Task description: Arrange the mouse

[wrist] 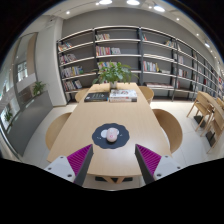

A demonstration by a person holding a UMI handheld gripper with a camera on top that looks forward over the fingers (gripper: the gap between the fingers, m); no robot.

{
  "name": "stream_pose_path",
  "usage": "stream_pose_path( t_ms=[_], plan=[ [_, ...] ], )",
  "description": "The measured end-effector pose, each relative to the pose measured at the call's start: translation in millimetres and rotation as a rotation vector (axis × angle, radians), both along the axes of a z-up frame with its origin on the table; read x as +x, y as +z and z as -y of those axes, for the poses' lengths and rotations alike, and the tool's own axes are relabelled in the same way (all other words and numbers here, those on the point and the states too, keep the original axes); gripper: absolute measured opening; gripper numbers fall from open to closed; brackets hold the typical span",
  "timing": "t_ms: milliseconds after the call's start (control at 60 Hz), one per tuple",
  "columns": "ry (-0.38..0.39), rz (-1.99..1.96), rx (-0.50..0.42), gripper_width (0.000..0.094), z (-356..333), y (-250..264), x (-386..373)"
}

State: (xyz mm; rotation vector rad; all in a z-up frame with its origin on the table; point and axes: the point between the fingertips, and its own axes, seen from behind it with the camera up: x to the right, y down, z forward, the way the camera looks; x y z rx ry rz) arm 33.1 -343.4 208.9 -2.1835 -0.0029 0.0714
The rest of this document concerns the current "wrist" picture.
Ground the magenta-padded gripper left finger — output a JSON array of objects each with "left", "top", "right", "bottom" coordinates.
[{"left": 43, "top": 143, "right": 94, "bottom": 187}]

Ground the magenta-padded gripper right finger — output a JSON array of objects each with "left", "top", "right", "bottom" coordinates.
[{"left": 134, "top": 143, "right": 184, "bottom": 185}]

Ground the pink computer mouse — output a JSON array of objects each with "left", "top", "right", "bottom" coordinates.
[{"left": 105, "top": 127, "right": 120, "bottom": 144}]

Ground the dark cloud-shaped mouse pad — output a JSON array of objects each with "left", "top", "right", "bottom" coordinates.
[{"left": 91, "top": 122, "right": 130, "bottom": 150}]

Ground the group of wooden slat chairs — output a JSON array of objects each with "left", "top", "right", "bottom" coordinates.
[{"left": 186, "top": 90, "right": 224, "bottom": 154}]

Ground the black book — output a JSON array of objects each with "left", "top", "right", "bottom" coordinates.
[{"left": 83, "top": 92, "right": 110, "bottom": 103}]

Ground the thick white book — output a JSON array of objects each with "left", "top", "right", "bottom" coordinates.
[{"left": 108, "top": 97, "right": 138, "bottom": 103}]

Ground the small green plant on counter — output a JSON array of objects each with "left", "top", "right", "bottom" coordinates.
[{"left": 32, "top": 80, "right": 47, "bottom": 98}]

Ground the white illustrated book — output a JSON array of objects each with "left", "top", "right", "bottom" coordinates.
[{"left": 109, "top": 89, "right": 138, "bottom": 100}]

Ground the green potted plant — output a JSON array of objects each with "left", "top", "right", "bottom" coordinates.
[{"left": 92, "top": 60, "right": 138, "bottom": 90}]

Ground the grey bookshelf unit with books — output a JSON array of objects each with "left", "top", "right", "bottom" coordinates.
[{"left": 56, "top": 25, "right": 224, "bottom": 103}]

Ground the group of ceiling lights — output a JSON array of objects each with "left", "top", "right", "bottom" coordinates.
[{"left": 64, "top": 0, "right": 212, "bottom": 48}]

